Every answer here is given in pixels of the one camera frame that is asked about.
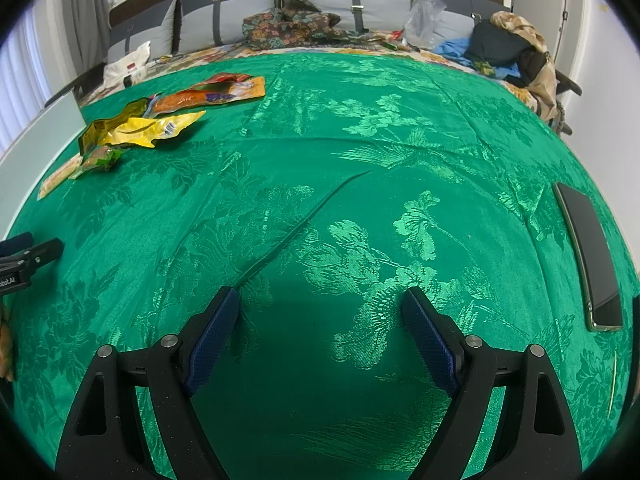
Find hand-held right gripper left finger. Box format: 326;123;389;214
55;286;241;480

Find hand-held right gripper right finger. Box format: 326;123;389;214
401;286;583;480

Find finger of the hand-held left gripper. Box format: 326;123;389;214
0;232;34;257
0;238;66;274

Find long beige stick snack packet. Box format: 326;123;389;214
39;155;86;199

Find white storage box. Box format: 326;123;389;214
0;92;86;241

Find small green snack packet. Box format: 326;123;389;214
82;146;124;174

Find bright yellow snack packet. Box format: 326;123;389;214
107;110;207;149

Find orange clear-edged snack packet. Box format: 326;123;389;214
150;86;238;114

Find white sheer curtain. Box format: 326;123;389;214
0;25;56;156

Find black smartphone dark screen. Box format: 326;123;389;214
552;181;625;332

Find green floral blanket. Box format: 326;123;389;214
0;52;640;480

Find white plastic bag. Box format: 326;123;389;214
102;41;151;91

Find grey curtain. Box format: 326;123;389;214
65;0;108;51

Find colourful floral bed sheet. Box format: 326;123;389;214
80;42;546;116

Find blue cloth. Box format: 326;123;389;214
432;37;516;81

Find dark wooden chair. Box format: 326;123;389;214
542;67;583;136

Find small colourful wrappers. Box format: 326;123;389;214
372;30;418;52

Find black bag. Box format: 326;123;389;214
465;20;546;86

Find dark floral patterned clothing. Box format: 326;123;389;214
242;0;381;51

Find clear plastic bag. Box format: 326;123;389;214
404;0;447;48

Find white door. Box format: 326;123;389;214
564;0;587;86

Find dark wooden bed rail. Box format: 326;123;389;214
45;62;108;108

